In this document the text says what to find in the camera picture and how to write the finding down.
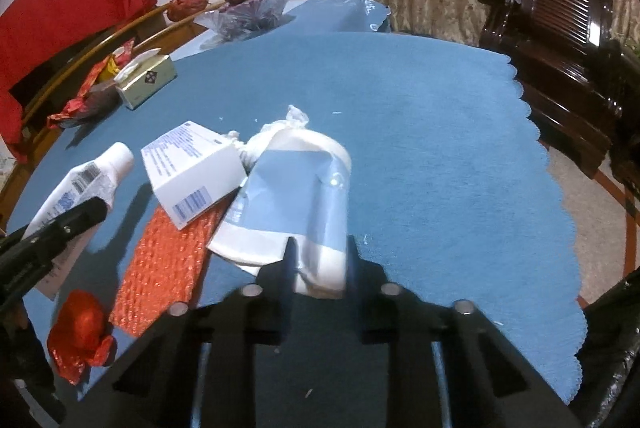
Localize white blue medicine box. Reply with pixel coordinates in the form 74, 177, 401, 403
141, 121, 246, 229

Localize white tube bottle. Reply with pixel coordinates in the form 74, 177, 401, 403
24, 142, 134, 300

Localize red snack packets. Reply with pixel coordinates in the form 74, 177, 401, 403
46, 38, 134, 129

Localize red ornament on sideboard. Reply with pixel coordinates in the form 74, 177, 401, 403
166, 0, 208, 22

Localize red cloth cover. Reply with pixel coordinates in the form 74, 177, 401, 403
1, 0, 157, 163

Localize dark wooden armchair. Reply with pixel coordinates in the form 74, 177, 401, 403
478, 0, 639, 177

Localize red plastic bag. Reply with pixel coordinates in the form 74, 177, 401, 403
47, 289, 115, 386

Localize glass fruit bowl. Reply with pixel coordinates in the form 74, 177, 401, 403
194, 0, 289, 42

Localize black lined trash bin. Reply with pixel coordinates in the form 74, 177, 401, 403
570, 271, 640, 428

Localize wooden sideboard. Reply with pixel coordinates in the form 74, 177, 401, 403
1, 5, 206, 229

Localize white blue plastic pouch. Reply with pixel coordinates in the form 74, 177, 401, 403
207, 105, 352, 299

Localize tissue box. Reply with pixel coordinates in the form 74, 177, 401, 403
114, 48, 177, 110

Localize glass snack dish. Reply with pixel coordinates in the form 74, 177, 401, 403
56, 80, 122, 129

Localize orange foam net sleeve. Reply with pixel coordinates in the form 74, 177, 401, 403
110, 194, 234, 338

